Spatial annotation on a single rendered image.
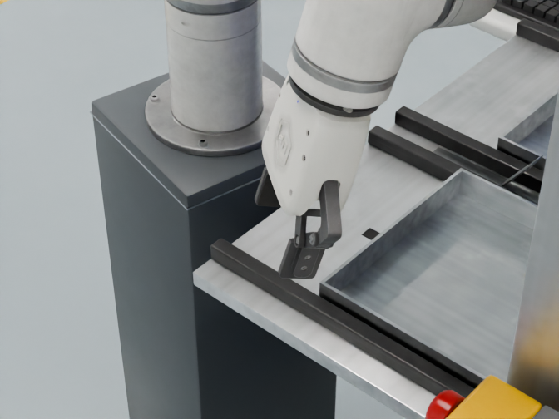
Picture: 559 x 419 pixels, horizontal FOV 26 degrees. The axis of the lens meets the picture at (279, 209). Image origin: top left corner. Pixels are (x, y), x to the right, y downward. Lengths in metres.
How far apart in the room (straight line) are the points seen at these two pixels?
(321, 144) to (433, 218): 0.51
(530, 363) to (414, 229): 0.39
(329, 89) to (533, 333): 0.27
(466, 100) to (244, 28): 0.32
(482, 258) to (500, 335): 0.12
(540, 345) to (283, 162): 0.26
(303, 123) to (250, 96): 0.61
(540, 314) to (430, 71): 2.31
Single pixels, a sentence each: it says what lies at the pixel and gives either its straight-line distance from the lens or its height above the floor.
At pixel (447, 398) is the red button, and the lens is 1.04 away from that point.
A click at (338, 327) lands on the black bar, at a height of 0.89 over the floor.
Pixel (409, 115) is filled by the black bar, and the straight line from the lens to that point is 1.54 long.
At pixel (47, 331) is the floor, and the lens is 2.55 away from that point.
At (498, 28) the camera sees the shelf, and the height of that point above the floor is 0.80.
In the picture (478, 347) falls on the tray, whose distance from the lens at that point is 1.27.
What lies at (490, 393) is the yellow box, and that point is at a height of 1.03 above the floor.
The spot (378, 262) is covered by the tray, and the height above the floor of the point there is 0.88.
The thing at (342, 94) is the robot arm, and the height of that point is 1.28.
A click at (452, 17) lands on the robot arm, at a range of 0.93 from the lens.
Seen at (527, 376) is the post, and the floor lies 1.03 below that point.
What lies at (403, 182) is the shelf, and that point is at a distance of 1.47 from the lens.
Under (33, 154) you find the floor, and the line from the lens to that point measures 3.01.
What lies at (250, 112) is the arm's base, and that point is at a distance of 1.56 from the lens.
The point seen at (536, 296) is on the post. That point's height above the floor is 1.12.
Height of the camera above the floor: 1.79
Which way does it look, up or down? 40 degrees down
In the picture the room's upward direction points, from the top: straight up
